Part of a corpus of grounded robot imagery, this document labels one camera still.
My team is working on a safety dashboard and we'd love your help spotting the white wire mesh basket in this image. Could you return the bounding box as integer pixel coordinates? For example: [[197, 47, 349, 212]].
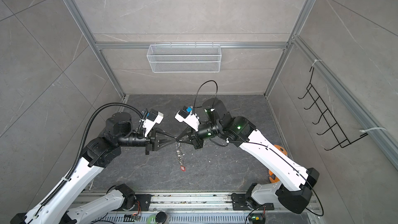
[[147, 44, 222, 73]]

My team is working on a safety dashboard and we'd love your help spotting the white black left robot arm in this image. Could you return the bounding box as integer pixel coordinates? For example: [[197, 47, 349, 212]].
[[10, 110, 165, 224]]

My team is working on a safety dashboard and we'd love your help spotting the orange round toy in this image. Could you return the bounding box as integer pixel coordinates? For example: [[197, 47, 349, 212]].
[[268, 145, 288, 183]]

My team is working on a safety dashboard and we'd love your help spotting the black camera cable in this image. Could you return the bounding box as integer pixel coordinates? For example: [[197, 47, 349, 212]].
[[192, 80, 219, 110]]

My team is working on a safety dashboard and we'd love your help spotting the black wire hook rack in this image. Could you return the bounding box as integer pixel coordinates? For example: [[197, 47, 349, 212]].
[[298, 67, 369, 151]]

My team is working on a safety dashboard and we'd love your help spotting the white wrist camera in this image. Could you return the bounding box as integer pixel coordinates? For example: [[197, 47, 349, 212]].
[[175, 106, 200, 131], [143, 109, 164, 137]]

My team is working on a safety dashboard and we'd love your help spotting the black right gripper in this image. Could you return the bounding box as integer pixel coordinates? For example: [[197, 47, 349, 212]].
[[176, 121, 223, 149]]

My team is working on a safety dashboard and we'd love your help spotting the black corrugated cable conduit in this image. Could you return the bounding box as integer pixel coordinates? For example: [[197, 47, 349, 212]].
[[40, 102, 144, 206]]

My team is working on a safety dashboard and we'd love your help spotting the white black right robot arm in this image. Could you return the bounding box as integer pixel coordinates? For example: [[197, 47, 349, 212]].
[[175, 97, 319, 214]]

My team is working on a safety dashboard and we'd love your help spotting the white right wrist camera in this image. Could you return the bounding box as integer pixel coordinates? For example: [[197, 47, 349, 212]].
[[175, 106, 200, 131]]

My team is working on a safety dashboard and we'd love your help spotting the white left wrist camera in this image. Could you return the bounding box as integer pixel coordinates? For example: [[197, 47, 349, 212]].
[[143, 109, 164, 137]]

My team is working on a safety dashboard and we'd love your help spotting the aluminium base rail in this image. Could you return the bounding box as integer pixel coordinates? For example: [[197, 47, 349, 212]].
[[93, 191, 324, 224]]

